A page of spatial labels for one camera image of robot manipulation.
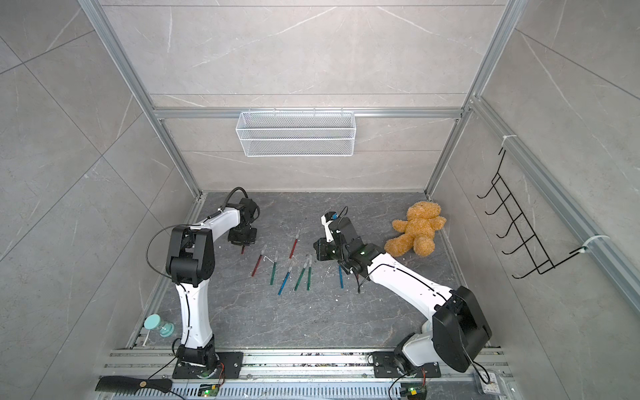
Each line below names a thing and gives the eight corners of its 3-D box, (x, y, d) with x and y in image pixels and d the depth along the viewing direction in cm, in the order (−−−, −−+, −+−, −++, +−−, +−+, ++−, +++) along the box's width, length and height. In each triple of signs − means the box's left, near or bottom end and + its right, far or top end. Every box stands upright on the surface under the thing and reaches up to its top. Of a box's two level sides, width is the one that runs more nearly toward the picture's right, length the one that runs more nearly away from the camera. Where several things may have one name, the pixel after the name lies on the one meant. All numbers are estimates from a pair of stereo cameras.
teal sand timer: (157, 337, 81) (140, 329, 73) (163, 322, 83) (147, 313, 76) (171, 337, 81) (155, 329, 73) (176, 322, 83) (162, 313, 76)
